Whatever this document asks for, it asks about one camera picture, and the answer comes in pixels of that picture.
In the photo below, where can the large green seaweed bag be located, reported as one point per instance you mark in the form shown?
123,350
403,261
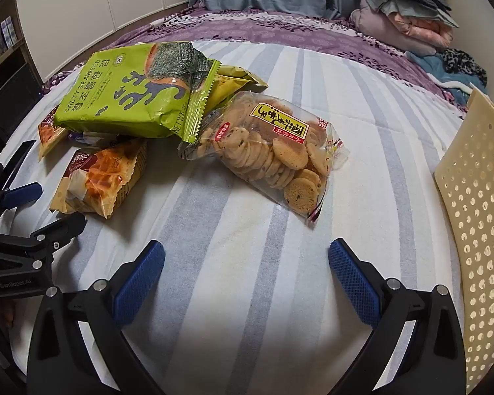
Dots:
119,90

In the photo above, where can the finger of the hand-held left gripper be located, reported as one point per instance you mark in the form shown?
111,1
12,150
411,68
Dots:
61,230
22,194

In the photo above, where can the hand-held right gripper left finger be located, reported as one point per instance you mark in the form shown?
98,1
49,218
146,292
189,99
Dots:
140,284

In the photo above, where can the brown orange waffle packet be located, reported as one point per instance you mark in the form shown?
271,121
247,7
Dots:
103,177
49,131

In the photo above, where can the leopard print cloth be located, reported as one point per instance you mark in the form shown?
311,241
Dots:
463,63

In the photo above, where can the purple leaf print bedsheet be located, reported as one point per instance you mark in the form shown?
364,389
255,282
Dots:
271,33

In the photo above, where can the clear bag of round cookies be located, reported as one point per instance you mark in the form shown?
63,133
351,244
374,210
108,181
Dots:
267,148

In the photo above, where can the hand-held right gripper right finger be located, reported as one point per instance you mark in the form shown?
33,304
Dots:
354,284

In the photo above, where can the blue white boxes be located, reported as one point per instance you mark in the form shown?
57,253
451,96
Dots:
6,33

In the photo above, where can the dark blue snack packet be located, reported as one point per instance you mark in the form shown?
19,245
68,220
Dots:
86,136

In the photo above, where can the small green seaweed packet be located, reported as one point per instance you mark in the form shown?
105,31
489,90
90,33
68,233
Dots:
234,82

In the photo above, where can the dark wooden shelf unit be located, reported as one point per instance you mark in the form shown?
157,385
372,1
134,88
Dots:
8,86

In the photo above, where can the cream perforated plastic basket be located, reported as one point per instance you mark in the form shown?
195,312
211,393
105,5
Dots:
477,214

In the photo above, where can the white wardrobe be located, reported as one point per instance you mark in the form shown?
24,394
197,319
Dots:
86,8

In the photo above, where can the pink folded quilt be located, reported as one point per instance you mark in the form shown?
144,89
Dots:
424,31

